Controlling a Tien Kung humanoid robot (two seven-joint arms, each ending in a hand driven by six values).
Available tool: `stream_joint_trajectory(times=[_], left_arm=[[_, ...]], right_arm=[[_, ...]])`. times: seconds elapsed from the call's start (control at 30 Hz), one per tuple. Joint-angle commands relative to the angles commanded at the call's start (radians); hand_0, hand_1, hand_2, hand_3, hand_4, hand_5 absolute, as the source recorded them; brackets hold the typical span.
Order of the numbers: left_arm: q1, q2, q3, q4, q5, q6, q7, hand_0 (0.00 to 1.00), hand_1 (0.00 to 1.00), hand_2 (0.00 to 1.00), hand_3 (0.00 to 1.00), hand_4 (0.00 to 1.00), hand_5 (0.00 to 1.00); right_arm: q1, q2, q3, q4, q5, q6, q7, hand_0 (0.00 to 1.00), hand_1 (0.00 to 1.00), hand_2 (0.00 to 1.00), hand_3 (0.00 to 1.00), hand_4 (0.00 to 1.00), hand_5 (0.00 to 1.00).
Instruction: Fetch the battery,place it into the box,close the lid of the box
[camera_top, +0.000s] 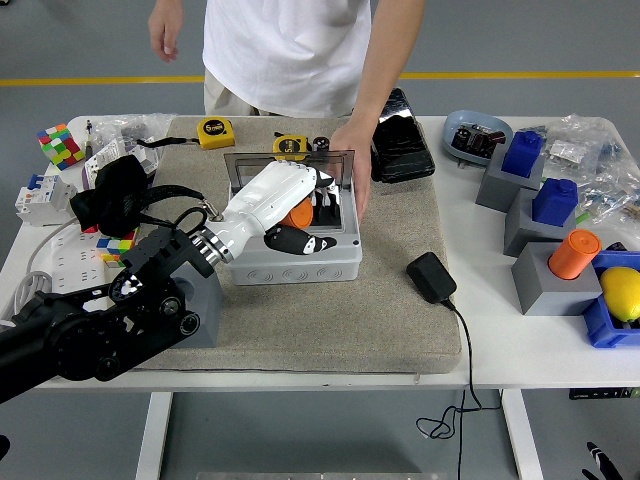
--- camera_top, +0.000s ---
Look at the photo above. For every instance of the blue plastic block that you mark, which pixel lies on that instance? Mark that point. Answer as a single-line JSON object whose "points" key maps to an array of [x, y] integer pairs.
{"points": [[554, 202], [522, 155]]}

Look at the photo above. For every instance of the white circuit breaker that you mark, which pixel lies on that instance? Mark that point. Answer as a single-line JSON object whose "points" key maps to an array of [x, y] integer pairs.
{"points": [[45, 200]]}

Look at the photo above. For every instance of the white power strip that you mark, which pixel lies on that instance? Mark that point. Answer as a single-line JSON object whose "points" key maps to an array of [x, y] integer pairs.
{"points": [[75, 260]]}

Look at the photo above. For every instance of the black table control panel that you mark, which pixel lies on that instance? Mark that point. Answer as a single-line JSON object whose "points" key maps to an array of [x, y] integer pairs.
{"points": [[600, 393]]}

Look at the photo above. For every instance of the blue plastic bin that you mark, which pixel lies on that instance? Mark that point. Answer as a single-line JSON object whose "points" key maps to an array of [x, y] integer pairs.
{"points": [[605, 330]]}

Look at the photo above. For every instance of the light blue dish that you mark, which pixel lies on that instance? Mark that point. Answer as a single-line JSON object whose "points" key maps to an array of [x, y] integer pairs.
{"points": [[452, 137]]}

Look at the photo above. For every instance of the large colourful puzzle cube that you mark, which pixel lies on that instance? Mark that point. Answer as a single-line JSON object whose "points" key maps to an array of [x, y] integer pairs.
{"points": [[60, 147]]}

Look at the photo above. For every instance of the grey plastic junction box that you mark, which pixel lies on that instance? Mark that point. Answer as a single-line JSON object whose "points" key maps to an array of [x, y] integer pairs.
{"points": [[300, 272]]}

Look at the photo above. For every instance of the beige fabric mat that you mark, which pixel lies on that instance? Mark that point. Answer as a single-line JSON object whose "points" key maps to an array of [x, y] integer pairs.
{"points": [[320, 325]]}

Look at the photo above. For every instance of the small black part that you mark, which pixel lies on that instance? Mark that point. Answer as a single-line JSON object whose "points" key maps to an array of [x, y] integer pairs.
{"points": [[618, 247]]}

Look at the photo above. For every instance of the round yellow tape measure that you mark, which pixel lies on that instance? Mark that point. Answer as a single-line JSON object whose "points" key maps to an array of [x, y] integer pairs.
{"points": [[290, 145]]}

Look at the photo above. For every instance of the small bag of white parts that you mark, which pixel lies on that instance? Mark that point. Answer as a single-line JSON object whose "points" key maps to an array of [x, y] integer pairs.
{"points": [[565, 150]]}

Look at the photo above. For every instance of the person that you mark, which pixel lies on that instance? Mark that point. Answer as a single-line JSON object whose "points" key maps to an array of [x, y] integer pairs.
{"points": [[285, 50]]}

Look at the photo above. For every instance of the small colourful puzzle cube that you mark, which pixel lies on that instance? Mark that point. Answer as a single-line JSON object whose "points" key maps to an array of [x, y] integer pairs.
{"points": [[115, 246]]}

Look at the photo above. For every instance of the clear bags of small parts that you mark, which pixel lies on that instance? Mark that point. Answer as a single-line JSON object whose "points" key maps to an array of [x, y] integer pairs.
{"points": [[610, 175]]}

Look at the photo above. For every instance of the thin dark pen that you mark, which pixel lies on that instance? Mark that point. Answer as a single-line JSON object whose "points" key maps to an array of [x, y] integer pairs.
{"points": [[89, 137]]}

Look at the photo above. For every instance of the small white electrical module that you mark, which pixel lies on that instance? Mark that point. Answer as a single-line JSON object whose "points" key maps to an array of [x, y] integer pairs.
{"points": [[149, 160]]}

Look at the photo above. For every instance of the person's right hand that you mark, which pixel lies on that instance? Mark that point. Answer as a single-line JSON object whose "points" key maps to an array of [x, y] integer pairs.
{"points": [[162, 35]]}

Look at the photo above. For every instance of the white table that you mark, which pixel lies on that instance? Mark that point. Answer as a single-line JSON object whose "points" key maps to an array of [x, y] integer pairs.
{"points": [[500, 350]]}

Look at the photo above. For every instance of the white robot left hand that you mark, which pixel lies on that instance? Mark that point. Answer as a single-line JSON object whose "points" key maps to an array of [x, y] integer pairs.
{"points": [[265, 195]]}

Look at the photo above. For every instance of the square yellow tape measure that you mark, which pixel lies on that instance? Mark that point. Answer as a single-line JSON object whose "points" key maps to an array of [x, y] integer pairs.
{"points": [[216, 134]]}

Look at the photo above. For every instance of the clear bag of metal parts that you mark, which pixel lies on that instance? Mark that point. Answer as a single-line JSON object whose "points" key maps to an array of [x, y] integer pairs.
{"points": [[135, 127]]}

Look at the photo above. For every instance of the yellow lemon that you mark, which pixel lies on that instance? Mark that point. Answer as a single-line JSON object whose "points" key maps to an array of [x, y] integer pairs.
{"points": [[622, 292]]}

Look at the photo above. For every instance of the black foot pedal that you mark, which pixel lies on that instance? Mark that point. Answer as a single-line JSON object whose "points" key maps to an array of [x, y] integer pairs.
{"points": [[405, 145]]}

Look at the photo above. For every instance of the dark electronic components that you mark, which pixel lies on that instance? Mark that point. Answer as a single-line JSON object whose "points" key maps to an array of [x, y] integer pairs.
{"points": [[477, 140]]}

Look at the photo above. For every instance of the small black cylinder capacitor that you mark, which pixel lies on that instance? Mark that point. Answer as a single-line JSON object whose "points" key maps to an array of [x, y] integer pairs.
{"points": [[322, 143]]}

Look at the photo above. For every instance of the white packaged card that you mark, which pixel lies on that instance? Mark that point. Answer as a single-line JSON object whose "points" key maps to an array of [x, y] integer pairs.
{"points": [[102, 157]]}

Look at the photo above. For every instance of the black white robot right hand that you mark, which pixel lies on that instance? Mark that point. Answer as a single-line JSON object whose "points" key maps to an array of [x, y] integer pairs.
{"points": [[607, 464]]}

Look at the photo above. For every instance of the person's left hand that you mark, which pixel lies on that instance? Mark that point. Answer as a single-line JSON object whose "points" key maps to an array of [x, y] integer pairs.
{"points": [[357, 140]]}

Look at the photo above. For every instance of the grey block with round hole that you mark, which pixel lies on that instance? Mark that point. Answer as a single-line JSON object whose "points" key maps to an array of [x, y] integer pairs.
{"points": [[210, 310]]}

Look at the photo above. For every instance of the black cloth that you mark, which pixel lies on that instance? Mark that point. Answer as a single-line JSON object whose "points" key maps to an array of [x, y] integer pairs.
{"points": [[117, 192]]}

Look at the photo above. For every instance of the person's left forearm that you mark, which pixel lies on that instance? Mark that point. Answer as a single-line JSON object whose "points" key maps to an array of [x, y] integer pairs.
{"points": [[375, 95]]}

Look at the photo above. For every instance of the grey block holder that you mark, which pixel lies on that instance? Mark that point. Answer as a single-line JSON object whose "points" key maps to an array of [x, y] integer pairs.
{"points": [[550, 297], [495, 192], [520, 235]]}

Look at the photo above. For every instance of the black power adapter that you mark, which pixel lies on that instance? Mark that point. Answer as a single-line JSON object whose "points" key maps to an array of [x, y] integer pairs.
{"points": [[431, 277]]}

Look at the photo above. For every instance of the smoky transparent box lid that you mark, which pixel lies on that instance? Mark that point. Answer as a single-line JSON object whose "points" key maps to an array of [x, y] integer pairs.
{"points": [[335, 162]]}

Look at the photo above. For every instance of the person's right forearm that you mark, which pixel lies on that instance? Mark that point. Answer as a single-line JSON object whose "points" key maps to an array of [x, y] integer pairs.
{"points": [[160, 7]]}

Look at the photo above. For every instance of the orange cylinder battery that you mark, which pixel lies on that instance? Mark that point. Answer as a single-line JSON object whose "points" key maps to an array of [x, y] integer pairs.
{"points": [[300, 215], [575, 255]]}

